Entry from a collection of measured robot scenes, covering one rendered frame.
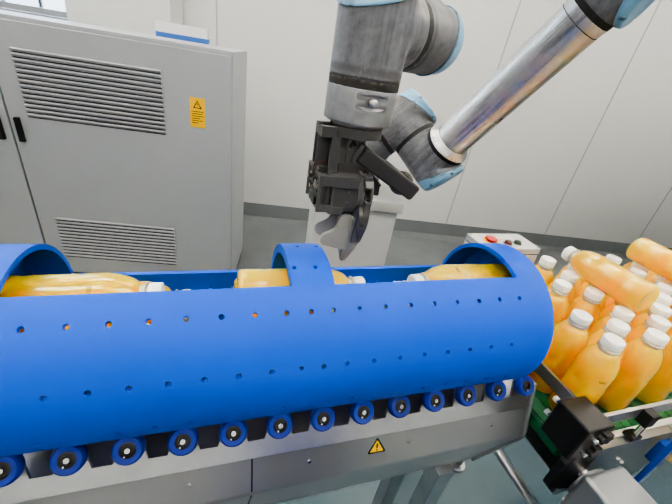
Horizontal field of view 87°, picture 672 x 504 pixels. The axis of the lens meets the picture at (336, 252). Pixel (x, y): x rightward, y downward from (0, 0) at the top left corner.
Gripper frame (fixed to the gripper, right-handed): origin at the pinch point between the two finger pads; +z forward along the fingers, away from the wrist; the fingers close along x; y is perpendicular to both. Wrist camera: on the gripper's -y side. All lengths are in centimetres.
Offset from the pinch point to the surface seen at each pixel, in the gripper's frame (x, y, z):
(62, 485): 12, 42, 31
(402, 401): 10.4, -12.4, 26.4
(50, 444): 13.7, 39.7, 19.0
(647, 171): -202, -392, 29
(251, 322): 10.2, 15.8, 4.5
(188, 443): 11.2, 24.6, 27.3
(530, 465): -12, -116, 124
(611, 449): 23, -58, 35
